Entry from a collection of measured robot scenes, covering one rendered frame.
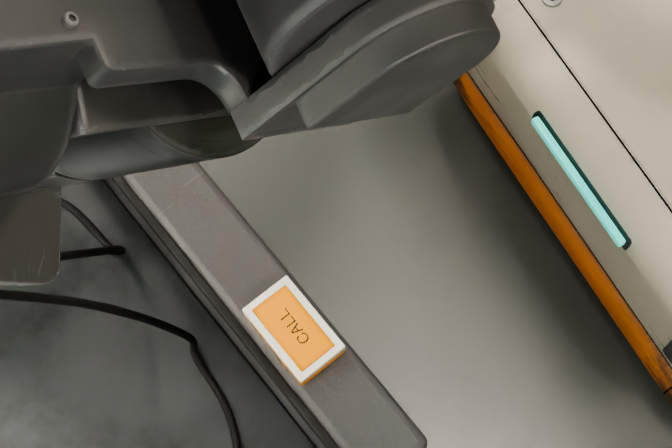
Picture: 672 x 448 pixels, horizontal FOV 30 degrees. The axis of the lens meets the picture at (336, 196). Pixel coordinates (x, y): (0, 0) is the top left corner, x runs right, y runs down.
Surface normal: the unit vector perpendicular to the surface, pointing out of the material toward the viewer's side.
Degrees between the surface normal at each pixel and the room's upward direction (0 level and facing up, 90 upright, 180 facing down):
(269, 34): 68
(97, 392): 0
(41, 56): 100
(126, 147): 83
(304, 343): 0
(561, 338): 0
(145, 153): 92
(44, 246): 49
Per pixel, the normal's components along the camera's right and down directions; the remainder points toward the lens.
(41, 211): 0.73, -0.10
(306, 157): -0.03, -0.35
